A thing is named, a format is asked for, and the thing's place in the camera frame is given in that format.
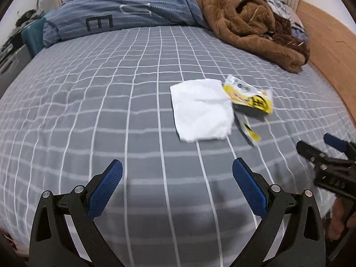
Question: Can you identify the person's right hand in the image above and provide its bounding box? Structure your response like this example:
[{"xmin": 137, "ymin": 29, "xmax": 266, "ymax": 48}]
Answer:
[{"xmin": 326, "ymin": 197, "xmax": 351, "ymax": 241}]

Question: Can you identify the torn yellow wrapper piece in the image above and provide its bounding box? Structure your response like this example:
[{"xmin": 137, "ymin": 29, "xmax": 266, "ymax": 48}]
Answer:
[{"xmin": 238, "ymin": 115, "xmax": 262, "ymax": 146}]

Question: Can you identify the yellow snack wrapper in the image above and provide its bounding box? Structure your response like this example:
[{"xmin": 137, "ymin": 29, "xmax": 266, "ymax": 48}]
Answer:
[{"xmin": 222, "ymin": 74, "xmax": 273, "ymax": 116}]

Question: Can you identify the blue striped duvet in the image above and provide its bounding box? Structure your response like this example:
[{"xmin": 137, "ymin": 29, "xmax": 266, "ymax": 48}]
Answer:
[{"xmin": 43, "ymin": 0, "xmax": 309, "ymax": 48}]

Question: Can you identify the grey checked bed sheet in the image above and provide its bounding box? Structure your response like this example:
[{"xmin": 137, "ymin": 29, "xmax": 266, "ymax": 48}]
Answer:
[{"xmin": 0, "ymin": 25, "xmax": 356, "ymax": 267}]

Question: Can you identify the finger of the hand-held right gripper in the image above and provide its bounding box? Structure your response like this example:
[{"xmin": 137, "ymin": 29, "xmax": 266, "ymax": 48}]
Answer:
[
  {"xmin": 323, "ymin": 133, "xmax": 356, "ymax": 159},
  {"xmin": 296, "ymin": 140, "xmax": 356, "ymax": 171}
]

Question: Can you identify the dark cloth bundle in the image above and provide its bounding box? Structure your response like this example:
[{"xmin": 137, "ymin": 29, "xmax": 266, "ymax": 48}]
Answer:
[{"xmin": 15, "ymin": 8, "xmax": 45, "ymax": 27}]

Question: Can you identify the teal suitcase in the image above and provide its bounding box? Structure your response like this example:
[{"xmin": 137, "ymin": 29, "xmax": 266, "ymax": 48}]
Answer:
[{"xmin": 21, "ymin": 17, "xmax": 48, "ymax": 59}]

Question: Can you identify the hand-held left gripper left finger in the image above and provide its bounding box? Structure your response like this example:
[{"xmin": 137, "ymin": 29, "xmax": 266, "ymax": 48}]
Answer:
[{"xmin": 28, "ymin": 159, "xmax": 124, "ymax": 267}]

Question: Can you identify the stack of dark items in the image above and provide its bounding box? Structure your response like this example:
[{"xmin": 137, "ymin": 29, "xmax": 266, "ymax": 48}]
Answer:
[{"xmin": 0, "ymin": 30, "xmax": 23, "ymax": 56}]

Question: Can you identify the grey suitcase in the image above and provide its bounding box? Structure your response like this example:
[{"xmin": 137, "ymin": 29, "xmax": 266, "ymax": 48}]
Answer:
[{"xmin": 0, "ymin": 43, "xmax": 32, "ymax": 89}]

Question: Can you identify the wooden bed frame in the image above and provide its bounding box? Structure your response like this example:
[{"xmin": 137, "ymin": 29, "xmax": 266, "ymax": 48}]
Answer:
[{"xmin": 295, "ymin": 0, "xmax": 356, "ymax": 125}]

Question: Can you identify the patterned pillow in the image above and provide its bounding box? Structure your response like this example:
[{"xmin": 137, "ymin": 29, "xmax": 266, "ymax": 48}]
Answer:
[{"xmin": 250, "ymin": 0, "xmax": 303, "ymax": 34}]

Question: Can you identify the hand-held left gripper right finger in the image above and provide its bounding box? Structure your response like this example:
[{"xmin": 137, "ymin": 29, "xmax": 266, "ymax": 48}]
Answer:
[{"xmin": 232, "ymin": 158, "xmax": 326, "ymax": 267}]

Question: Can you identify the brown fleece blanket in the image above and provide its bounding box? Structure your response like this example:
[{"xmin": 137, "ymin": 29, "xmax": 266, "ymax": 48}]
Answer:
[{"xmin": 192, "ymin": 0, "xmax": 310, "ymax": 73}]

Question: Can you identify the white tissue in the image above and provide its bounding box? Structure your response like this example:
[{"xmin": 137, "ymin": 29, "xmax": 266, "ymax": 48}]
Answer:
[{"xmin": 170, "ymin": 79, "xmax": 235, "ymax": 143}]

